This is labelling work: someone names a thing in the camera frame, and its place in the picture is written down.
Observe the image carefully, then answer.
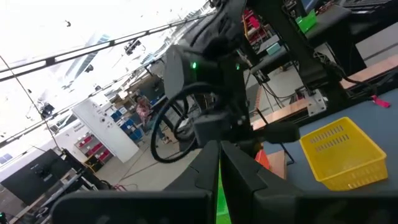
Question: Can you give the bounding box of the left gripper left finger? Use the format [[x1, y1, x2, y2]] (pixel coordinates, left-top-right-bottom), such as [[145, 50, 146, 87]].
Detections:
[[164, 139, 220, 192]]

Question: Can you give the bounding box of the rack of red bins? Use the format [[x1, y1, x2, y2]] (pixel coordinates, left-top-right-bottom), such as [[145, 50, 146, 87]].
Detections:
[[73, 133, 114, 172]]

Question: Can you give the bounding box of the person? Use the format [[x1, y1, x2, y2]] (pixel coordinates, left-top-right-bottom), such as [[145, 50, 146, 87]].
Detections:
[[135, 95, 169, 146]]

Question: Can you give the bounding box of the wooden board on rack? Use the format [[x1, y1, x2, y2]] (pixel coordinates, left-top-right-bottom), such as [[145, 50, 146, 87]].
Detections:
[[256, 107, 295, 180]]

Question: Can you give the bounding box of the black looped wrist cable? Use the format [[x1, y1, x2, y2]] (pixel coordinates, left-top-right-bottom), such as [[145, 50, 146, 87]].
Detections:
[[150, 82, 224, 165]]

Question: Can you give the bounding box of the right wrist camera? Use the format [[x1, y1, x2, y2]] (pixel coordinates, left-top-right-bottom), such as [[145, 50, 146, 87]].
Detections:
[[192, 112, 233, 147]]

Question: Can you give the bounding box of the yellow plastic basket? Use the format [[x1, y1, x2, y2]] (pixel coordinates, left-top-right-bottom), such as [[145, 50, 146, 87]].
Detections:
[[298, 116, 389, 192]]

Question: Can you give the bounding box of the green plastic bin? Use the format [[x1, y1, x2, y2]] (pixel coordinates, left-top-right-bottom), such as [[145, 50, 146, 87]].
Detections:
[[295, 9, 318, 34]]

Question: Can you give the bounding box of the rack of blue bins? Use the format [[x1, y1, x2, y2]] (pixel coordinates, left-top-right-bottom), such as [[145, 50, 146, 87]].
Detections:
[[110, 107, 144, 142]]

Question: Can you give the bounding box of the teal box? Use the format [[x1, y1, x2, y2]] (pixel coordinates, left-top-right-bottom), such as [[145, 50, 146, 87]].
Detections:
[[266, 42, 282, 57]]

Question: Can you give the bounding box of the white corner bracket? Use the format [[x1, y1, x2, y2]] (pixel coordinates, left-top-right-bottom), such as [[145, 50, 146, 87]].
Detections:
[[306, 89, 328, 118]]

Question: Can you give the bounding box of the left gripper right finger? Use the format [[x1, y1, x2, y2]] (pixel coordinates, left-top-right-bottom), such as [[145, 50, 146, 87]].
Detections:
[[220, 141, 304, 224]]

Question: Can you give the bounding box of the white pillar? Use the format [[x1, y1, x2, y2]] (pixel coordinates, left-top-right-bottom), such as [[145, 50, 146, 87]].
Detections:
[[71, 98, 140, 164]]

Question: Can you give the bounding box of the green plastic basket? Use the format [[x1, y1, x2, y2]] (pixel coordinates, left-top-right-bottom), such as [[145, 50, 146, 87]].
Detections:
[[215, 160, 233, 224]]

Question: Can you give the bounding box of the red plastic basket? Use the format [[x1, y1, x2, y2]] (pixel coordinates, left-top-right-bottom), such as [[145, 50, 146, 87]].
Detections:
[[254, 148, 271, 170]]

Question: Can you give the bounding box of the black monitor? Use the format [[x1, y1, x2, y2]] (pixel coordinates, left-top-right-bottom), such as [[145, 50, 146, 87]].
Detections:
[[0, 148, 73, 206]]

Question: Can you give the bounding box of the black desk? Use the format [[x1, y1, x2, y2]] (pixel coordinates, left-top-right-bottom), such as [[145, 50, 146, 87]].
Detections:
[[250, 0, 398, 77]]

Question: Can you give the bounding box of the pink tag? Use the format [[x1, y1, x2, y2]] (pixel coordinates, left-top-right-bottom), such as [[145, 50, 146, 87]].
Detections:
[[371, 95, 392, 109]]

